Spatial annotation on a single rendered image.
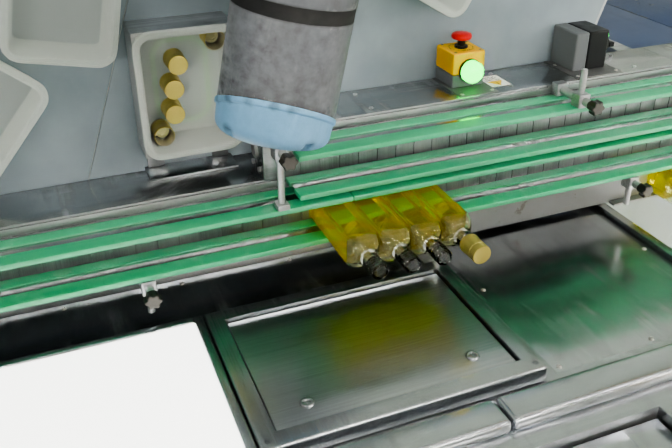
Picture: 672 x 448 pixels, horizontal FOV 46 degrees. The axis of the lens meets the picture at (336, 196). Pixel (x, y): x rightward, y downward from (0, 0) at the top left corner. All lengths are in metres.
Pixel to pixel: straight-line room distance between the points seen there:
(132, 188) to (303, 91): 0.76
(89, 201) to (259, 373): 0.42
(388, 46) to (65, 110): 0.61
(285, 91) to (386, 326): 0.72
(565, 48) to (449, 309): 0.62
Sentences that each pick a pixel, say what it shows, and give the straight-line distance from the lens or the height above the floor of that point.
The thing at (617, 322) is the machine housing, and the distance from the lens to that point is 1.50.
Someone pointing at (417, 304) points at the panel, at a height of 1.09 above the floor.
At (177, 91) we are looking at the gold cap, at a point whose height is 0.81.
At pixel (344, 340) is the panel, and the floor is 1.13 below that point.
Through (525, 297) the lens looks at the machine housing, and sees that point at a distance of 1.53.
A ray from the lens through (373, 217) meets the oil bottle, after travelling 1.36.
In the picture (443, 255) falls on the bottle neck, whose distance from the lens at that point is 1.33.
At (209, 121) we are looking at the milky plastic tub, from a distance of 1.46.
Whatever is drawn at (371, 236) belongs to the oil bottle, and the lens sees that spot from 1.31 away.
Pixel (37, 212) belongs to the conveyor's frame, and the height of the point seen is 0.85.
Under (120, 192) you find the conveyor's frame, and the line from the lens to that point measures 1.42.
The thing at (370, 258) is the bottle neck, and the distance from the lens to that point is 1.28.
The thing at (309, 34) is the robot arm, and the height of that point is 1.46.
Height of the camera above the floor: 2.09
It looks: 55 degrees down
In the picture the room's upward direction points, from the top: 140 degrees clockwise
